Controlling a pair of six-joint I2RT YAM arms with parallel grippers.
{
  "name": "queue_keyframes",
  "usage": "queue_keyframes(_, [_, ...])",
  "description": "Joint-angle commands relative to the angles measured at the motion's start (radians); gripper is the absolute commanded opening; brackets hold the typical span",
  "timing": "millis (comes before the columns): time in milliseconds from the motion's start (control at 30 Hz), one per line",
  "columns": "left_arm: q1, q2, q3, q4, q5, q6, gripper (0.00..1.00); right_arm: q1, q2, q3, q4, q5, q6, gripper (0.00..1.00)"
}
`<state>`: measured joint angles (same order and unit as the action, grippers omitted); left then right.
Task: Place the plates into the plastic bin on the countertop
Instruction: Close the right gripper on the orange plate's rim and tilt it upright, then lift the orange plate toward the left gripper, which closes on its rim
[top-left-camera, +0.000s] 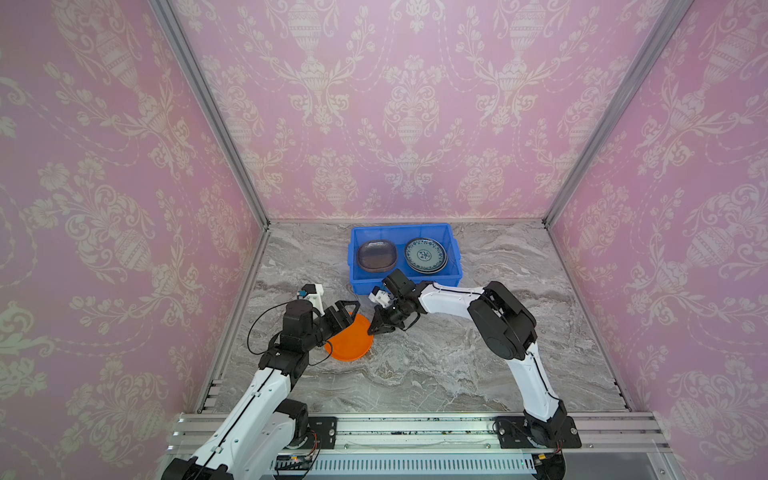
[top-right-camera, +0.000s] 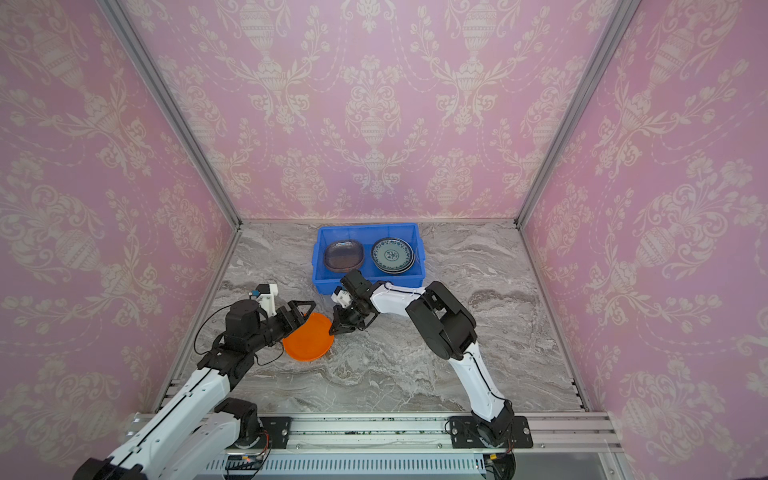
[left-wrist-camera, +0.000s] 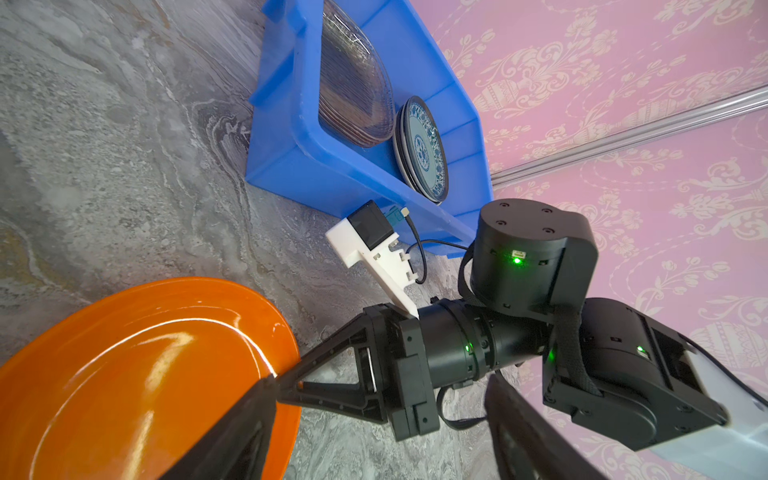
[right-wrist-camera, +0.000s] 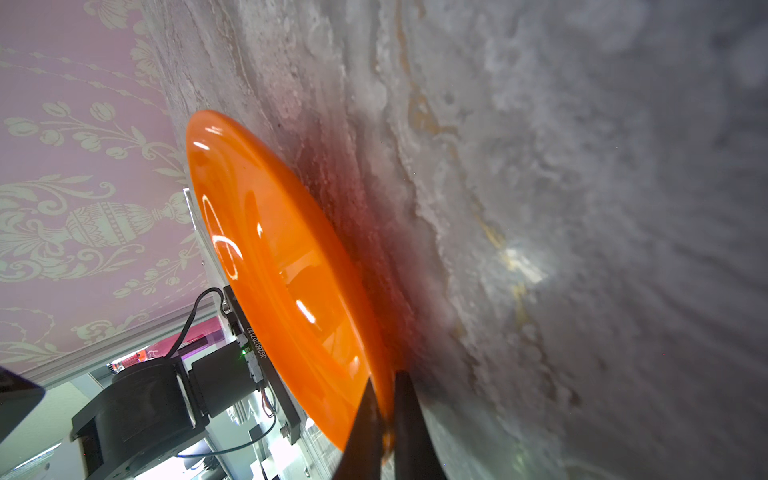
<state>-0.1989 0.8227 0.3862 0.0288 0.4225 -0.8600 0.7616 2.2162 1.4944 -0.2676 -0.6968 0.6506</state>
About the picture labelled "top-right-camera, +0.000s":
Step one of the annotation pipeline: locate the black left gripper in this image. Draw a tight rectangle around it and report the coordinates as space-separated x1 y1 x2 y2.
246 300 316 355

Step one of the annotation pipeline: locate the orange round plate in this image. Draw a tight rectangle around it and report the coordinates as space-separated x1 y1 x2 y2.
283 312 335 362

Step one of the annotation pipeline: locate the pink glass plate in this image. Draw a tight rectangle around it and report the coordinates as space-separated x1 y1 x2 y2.
323 239 365 273

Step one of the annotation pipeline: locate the teal patterned round plate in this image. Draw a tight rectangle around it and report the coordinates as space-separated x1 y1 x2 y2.
371 237 415 275

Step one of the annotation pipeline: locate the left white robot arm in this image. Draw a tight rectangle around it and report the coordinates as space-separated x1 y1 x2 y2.
74 298 316 479

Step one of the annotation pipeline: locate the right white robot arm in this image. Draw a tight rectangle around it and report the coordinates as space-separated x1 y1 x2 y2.
329 270 515 447

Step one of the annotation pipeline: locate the blue plastic bin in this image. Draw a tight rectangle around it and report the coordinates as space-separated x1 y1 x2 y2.
311 223 428 296

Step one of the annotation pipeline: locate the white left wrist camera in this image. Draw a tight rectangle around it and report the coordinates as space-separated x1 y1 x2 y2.
250 283 278 318

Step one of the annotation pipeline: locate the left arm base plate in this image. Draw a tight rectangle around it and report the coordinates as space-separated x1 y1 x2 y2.
252 416 292 451

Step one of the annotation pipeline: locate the aluminium front rail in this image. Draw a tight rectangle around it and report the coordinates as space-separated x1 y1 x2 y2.
107 410 619 480

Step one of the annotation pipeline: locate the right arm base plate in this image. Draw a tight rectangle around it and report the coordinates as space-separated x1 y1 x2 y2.
443 415 534 451

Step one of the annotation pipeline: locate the left aluminium corner post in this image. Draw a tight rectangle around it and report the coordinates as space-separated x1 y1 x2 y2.
96 0 243 230

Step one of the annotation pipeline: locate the aluminium corner post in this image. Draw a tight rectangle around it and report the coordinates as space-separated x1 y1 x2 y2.
96 0 243 230
516 0 641 231

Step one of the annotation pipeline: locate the right aluminium corner post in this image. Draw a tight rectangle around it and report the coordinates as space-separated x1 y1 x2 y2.
516 0 641 231

